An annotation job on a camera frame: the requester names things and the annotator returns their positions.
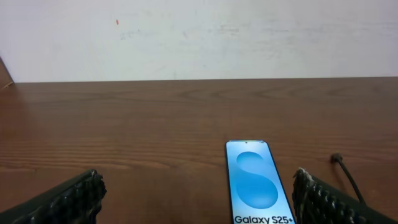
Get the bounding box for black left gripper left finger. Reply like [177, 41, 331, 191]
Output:
[1, 169, 106, 224]

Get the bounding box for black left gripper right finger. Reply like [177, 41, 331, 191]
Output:
[292, 168, 397, 224]

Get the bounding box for black USB charging cable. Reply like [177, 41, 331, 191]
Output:
[330, 152, 366, 205]

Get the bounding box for blue Samsung Galaxy smartphone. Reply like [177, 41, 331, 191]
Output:
[225, 140, 296, 224]

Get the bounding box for brown cardboard panel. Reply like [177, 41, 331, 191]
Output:
[0, 58, 14, 90]

